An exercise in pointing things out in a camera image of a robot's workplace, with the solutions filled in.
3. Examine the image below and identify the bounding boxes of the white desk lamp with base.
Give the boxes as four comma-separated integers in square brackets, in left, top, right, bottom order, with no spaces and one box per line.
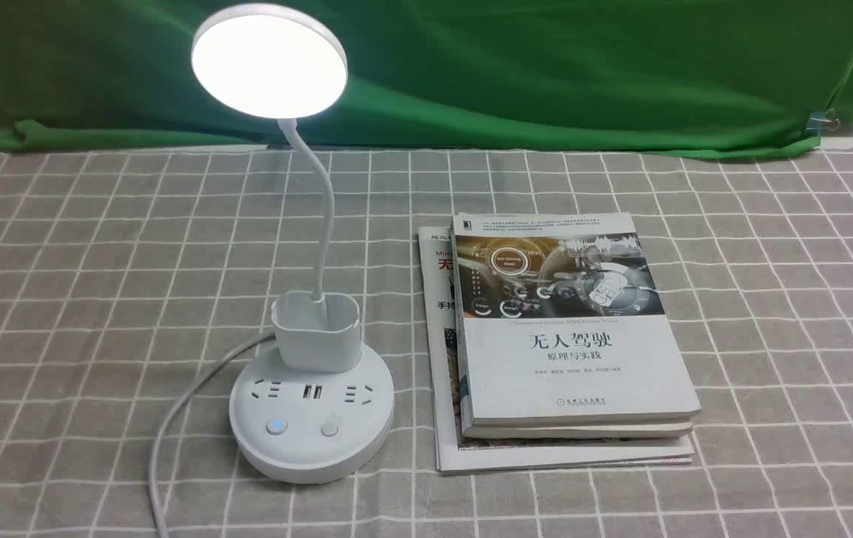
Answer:
[190,3,394,484]

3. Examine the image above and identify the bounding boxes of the white autonomous driving book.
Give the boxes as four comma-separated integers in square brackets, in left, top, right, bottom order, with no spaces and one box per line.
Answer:
[450,212,702,428]

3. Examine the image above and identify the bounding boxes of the bottom magazine with red text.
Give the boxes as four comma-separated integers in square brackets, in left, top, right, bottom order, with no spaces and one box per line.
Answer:
[417,226,694,473]

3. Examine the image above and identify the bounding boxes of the middle book under top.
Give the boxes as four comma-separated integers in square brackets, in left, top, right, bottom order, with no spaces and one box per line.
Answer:
[450,378,693,440]

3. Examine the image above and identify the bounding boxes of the grey checked tablecloth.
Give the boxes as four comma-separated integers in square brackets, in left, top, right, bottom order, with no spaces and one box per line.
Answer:
[0,150,853,537]

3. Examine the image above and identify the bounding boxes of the green backdrop cloth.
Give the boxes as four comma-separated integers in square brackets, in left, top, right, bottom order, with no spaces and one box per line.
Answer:
[0,1,853,159]

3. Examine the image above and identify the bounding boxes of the blue binder clip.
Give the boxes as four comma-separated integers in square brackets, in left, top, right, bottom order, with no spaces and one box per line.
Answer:
[804,109,842,137]

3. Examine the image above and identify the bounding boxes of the white lamp power cable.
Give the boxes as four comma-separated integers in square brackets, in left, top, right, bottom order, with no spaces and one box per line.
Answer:
[148,331,276,538]

